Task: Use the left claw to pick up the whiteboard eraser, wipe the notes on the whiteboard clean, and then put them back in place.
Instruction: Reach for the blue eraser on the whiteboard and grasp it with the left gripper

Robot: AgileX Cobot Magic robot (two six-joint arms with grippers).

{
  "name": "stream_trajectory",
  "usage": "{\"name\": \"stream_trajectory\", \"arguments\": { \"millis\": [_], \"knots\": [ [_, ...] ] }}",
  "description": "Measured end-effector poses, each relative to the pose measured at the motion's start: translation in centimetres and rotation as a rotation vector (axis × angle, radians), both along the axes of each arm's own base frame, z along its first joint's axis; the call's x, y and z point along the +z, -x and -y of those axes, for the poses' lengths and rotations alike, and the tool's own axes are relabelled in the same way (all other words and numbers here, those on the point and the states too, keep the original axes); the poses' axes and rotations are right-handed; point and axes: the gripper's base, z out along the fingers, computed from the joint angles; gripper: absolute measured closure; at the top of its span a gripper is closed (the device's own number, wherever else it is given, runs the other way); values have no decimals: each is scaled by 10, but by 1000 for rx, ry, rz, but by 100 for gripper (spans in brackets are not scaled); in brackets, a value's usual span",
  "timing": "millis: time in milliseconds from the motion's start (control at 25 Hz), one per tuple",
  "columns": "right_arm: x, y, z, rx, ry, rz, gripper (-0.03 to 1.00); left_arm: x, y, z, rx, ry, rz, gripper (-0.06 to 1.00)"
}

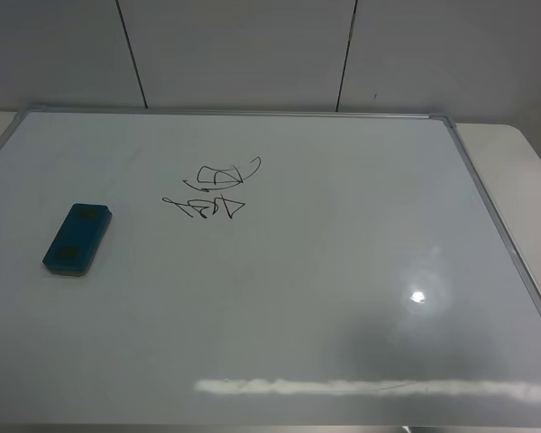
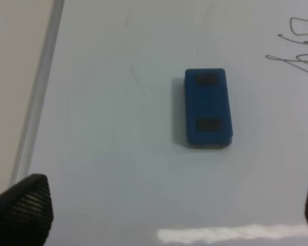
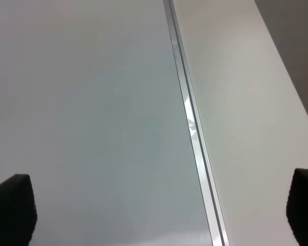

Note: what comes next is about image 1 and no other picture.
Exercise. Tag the blue whiteboard eraser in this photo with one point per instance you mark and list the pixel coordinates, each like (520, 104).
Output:
(74, 247)

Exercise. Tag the white aluminium-framed whiteboard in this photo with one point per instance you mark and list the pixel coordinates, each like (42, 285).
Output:
(261, 269)

